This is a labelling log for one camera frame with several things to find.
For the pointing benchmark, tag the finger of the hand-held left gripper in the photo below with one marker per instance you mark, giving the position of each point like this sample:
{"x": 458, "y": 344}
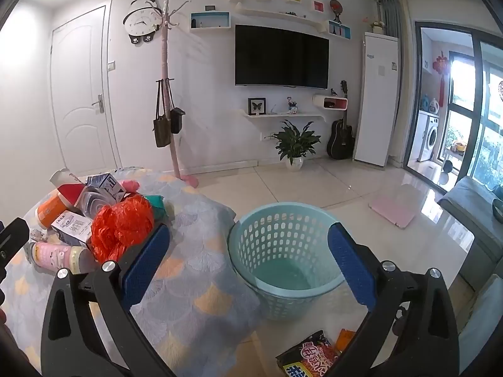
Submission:
{"x": 11, "y": 243}

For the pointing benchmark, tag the light blue plastic basket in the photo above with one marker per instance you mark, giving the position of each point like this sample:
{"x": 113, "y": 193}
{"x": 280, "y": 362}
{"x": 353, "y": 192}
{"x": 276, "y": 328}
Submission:
{"x": 275, "y": 282}

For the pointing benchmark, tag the white medicine box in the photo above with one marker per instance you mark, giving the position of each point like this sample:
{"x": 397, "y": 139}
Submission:
{"x": 72, "y": 227}

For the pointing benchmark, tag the blue detergent bottle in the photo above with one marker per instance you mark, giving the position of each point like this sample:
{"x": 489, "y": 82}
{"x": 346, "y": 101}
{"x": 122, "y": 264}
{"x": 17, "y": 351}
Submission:
{"x": 425, "y": 103}

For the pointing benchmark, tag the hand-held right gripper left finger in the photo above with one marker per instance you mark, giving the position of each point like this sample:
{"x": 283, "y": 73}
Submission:
{"x": 144, "y": 261}

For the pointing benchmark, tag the white box shelf blue inside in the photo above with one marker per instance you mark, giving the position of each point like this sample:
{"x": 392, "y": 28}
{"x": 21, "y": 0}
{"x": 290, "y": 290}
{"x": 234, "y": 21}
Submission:
{"x": 210, "y": 21}

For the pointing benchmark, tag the teal bag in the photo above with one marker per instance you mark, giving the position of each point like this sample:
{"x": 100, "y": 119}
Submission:
{"x": 157, "y": 208}

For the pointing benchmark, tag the pink coat rack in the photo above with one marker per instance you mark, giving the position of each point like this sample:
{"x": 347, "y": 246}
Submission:
{"x": 167, "y": 55}

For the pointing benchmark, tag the white washing machine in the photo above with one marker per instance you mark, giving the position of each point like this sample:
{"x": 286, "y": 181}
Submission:
{"x": 427, "y": 135}

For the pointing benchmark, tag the black acoustic guitar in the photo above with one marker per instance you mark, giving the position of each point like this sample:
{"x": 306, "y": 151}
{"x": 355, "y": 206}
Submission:
{"x": 340, "y": 141}

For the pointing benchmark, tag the small flower pot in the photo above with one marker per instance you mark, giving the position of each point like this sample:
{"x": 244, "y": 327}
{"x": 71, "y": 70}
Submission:
{"x": 377, "y": 26}

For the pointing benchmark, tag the small shelf figurine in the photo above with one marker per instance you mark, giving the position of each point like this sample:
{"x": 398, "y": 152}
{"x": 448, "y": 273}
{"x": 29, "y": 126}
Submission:
{"x": 291, "y": 105}

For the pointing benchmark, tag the low white wall shelf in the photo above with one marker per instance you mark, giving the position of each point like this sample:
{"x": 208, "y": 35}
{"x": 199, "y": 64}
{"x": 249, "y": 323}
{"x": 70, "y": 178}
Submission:
{"x": 283, "y": 115}

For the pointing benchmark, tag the small white box shelf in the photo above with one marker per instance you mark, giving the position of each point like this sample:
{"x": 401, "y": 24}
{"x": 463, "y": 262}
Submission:
{"x": 340, "y": 30}

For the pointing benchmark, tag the red plastic bag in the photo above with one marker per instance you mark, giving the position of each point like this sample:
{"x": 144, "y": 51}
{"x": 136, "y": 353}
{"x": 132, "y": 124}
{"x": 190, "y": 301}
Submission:
{"x": 122, "y": 227}

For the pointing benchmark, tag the curved white wall shelf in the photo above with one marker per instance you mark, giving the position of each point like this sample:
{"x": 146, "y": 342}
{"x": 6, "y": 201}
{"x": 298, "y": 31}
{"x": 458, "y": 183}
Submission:
{"x": 275, "y": 15}

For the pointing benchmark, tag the grey curtain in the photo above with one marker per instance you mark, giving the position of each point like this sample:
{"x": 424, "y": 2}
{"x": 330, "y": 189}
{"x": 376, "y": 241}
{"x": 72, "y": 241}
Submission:
{"x": 393, "y": 15}

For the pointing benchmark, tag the panda wall clock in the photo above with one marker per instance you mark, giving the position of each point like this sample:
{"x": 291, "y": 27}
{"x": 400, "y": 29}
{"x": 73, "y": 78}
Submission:
{"x": 141, "y": 21}

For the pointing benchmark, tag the grey sofa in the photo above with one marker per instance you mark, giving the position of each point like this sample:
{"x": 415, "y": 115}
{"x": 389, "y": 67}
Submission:
{"x": 471, "y": 208}

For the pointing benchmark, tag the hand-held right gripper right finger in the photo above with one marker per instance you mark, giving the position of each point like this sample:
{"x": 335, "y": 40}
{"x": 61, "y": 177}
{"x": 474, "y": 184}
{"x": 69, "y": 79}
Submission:
{"x": 351, "y": 267}

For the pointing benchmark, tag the white detergent bottle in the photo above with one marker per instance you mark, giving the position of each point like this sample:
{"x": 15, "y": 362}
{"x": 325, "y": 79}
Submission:
{"x": 434, "y": 106}

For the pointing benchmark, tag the white door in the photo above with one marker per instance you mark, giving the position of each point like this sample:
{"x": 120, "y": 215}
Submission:
{"x": 78, "y": 106}

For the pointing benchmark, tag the black framed glass door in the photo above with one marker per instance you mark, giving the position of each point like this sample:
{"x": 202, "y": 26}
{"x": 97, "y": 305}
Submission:
{"x": 476, "y": 106}

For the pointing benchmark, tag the black shoulder bag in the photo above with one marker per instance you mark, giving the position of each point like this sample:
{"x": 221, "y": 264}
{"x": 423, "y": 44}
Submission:
{"x": 177, "y": 119}

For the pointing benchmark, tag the round fan ornament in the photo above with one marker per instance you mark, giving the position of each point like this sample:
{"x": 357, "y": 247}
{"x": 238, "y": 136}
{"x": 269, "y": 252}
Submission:
{"x": 336, "y": 7}

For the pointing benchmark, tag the red black snack packet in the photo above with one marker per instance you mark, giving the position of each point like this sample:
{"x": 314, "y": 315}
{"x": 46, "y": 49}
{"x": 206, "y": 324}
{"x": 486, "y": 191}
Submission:
{"x": 310, "y": 357}

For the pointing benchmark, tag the green potted plant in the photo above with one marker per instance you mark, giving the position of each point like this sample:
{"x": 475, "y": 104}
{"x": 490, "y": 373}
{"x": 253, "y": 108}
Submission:
{"x": 292, "y": 141}

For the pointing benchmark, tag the orange packet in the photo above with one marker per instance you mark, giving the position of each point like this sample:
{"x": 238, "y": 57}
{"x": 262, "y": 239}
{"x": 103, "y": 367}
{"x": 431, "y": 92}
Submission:
{"x": 346, "y": 339}

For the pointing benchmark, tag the framed butterfly picture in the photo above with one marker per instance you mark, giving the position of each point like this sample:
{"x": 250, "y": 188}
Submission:
{"x": 257, "y": 107}

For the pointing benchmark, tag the red knot hanging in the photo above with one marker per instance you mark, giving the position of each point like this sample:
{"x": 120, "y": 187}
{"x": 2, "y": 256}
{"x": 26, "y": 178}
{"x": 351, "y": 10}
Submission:
{"x": 441, "y": 66}

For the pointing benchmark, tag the pink plastic bottle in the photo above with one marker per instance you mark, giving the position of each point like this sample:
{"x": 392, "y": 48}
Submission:
{"x": 59, "y": 257}

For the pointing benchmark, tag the wall light switch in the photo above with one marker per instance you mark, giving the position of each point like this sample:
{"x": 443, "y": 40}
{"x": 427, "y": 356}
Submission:
{"x": 111, "y": 66}

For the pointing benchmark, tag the brown tote bag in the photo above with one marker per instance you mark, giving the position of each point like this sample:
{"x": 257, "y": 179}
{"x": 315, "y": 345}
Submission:
{"x": 161, "y": 131}

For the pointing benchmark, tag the pink wall cube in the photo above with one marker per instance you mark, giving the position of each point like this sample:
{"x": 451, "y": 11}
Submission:
{"x": 318, "y": 6}

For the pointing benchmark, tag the wall television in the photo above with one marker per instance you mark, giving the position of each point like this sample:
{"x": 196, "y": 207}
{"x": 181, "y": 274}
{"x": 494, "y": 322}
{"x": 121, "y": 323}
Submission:
{"x": 281, "y": 57}

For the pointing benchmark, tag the pink floor mat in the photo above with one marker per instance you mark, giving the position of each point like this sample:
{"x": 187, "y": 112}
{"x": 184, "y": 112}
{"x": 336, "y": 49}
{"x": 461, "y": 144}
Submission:
{"x": 393, "y": 210}

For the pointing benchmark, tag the white red box shelf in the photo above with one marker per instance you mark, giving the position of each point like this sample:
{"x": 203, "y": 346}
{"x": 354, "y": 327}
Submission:
{"x": 330, "y": 103}

